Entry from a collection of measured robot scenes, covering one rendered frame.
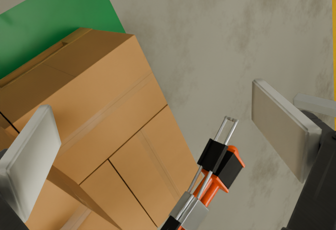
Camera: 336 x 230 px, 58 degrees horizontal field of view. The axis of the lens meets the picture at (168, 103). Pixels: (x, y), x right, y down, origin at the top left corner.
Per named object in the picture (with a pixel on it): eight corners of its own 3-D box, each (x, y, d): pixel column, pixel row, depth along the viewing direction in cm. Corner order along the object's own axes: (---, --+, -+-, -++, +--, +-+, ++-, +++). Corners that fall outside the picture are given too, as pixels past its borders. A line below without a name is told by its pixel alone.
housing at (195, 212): (180, 226, 73) (193, 236, 70) (166, 215, 69) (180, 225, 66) (196, 201, 75) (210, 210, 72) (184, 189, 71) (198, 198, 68)
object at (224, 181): (212, 184, 77) (227, 193, 74) (200, 170, 73) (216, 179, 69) (230, 158, 80) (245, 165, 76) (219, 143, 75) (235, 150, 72)
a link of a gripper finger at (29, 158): (27, 224, 14) (10, 226, 14) (62, 144, 20) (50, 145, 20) (7, 169, 13) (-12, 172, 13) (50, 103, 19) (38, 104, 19)
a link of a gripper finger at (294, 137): (306, 130, 13) (323, 128, 13) (251, 78, 20) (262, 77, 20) (301, 186, 14) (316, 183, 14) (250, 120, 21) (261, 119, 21)
